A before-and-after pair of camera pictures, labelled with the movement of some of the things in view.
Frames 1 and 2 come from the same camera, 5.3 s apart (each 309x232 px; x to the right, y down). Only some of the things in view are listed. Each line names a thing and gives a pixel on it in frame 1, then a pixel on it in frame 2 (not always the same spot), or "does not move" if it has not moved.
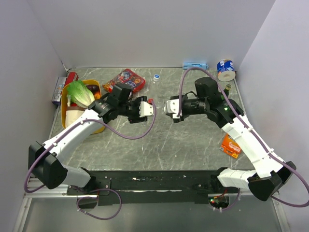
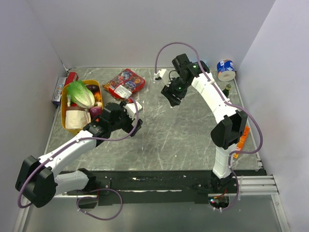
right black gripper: [184, 115] to [168, 92]
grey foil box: [56, 96] does not move
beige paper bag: [72, 114] does not move
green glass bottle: [227, 89] does not move
